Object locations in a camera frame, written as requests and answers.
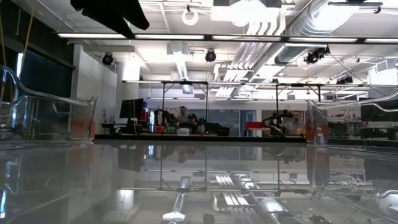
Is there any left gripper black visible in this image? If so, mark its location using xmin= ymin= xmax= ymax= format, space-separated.
xmin=70 ymin=0 xmax=150 ymax=39

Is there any black computer monitor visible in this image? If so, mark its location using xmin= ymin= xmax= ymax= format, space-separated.
xmin=119 ymin=98 xmax=145 ymax=120

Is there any person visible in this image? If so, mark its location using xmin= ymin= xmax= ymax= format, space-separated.
xmin=284 ymin=110 xmax=307 ymax=136
xmin=185 ymin=113 xmax=200 ymax=129
xmin=175 ymin=105 xmax=190 ymax=125

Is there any long linear ceiling light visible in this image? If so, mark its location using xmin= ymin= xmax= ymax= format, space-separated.
xmin=57 ymin=32 xmax=398 ymax=44

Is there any clear plastic bin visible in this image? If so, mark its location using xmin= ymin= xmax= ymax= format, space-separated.
xmin=0 ymin=65 xmax=98 ymax=151
xmin=305 ymin=89 xmax=398 ymax=151

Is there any red rectangular sign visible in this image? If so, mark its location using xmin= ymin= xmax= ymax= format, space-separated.
xmin=245 ymin=121 xmax=265 ymax=131

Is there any white hanging ring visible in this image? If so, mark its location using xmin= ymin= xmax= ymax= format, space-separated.
xmin=181 ymin=8 xmax=200 ymax=27

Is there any black robot station frame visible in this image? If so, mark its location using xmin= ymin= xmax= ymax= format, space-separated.
xmin=160 ymin=80 xmax=210 ymax=138
xmin=274 ymin=82 xmax=323 ymax=138

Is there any large dark wall panel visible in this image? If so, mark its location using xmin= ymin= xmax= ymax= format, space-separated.
xmin=18 ymin=49 xmax=76 ymax=98

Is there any yellow cable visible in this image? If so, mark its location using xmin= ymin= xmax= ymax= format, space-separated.
xmin=22 ymin=6 xmax=36 ymax=63

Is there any silver ventilation duct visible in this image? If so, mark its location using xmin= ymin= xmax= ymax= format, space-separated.
xmin=273 ymin=0 xmax=368 ymax=67

